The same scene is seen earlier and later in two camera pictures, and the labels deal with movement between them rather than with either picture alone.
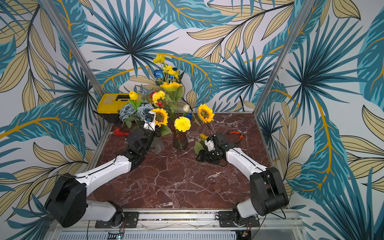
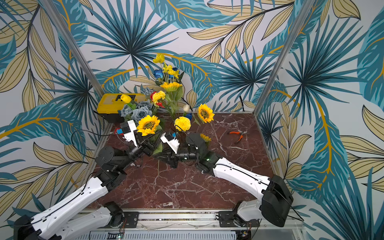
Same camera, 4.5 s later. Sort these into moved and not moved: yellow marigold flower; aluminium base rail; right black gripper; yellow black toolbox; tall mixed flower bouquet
Moved: right black gripper
Not moved: tall mixed flower bouquet; yellow marigold flower; aluminium base rail; yellow black toolbox
